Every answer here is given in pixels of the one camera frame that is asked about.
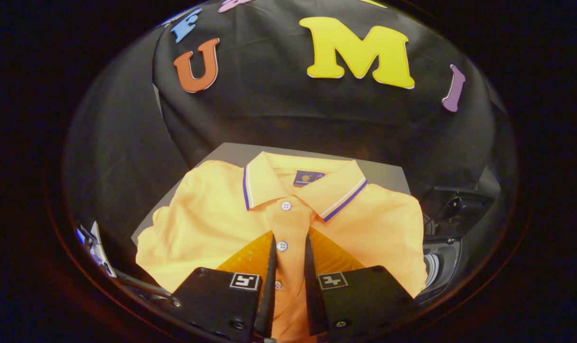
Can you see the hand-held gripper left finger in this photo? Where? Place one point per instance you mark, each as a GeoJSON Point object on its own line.
{"type": "Point", "coordinates": [269, 286]}

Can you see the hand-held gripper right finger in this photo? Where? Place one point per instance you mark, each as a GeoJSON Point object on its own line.
{"type": "Point", "coordinates": [312, 286]}

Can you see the orange polo shirt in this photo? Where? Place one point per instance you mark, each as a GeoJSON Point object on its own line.
{"type": "Point", "coordinates": [212, 214]}

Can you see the dark grey washing machine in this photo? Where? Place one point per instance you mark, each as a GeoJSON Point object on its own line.
{"type": "Point", "coordinates": [443, 267]}

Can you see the dark washing machine lid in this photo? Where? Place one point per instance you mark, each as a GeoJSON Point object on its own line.
{"type": "Point", "coordinates": [460, 209]}

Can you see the grey cabinet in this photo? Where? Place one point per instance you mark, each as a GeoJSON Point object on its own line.
{"type": "Point", "coordinates": [231, 152]}

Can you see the white and blue device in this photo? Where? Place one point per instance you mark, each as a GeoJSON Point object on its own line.
{"type": "Point", "coordinates": [95, 247]}

